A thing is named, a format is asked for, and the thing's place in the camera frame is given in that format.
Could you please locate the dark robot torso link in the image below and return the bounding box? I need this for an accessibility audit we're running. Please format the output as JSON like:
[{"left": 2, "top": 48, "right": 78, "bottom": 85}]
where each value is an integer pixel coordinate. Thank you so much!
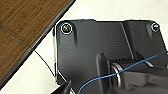
[{"left": 95, "top": 52, "right": 168, "bottom": 94}]

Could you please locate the dark floor threshold strip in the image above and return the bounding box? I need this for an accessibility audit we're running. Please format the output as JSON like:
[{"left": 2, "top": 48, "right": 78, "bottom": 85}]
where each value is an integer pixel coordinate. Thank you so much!
[{"left": 0, "top": 0, "right": 78, "bottom": 91}]

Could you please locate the thin black floor cable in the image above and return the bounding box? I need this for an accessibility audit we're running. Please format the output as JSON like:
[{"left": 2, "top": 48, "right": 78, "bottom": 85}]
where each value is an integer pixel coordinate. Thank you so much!
[{"left": 34, "top": 49, "right": 56, "bottom": 77}]

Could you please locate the thin blue cable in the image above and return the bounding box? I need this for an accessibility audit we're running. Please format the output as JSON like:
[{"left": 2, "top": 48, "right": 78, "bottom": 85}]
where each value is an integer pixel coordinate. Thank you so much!
[{"left": 79, "top": 50, "right": 168, "bottom": 94}]

